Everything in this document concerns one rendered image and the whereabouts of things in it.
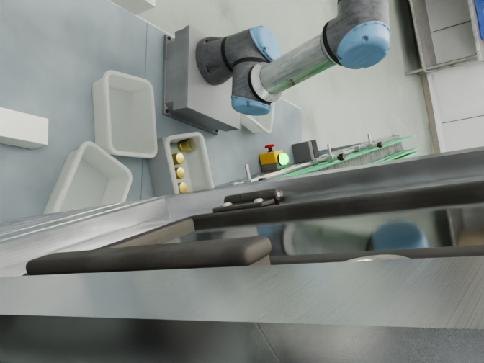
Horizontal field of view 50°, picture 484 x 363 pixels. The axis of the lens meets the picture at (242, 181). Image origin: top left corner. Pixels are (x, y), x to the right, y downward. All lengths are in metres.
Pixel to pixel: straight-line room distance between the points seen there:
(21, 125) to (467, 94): 6.60
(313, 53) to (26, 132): 0.69
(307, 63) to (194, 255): 1.14
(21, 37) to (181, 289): 1.24
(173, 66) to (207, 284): 1.51
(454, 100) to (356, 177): 6.98
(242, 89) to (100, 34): 0.42
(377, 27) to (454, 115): 6.24
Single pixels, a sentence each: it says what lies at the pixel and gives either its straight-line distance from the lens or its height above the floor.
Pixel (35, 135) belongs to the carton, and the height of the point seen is 0.81.
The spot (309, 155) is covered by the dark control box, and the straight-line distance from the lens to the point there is 2.21.
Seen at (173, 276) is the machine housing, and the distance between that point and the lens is 0.18.
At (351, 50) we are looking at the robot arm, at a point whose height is 1.41.
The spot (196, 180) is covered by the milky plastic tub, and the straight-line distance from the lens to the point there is 1.63.
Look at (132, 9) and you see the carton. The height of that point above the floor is 1.06.
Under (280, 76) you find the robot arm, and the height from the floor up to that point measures 1.17.
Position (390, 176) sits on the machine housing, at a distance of 0.45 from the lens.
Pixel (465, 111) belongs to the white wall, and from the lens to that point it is 7.40.
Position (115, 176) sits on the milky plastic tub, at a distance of 1.41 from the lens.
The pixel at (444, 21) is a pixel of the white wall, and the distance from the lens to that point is 7.49.
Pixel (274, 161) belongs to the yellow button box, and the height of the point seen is 0.82.
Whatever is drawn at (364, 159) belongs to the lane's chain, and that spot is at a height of 0.88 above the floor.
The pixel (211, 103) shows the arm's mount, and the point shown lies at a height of 0.85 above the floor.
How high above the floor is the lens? 1.83
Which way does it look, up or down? 35 degrees down
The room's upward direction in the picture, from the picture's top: 81 degrees clockwise
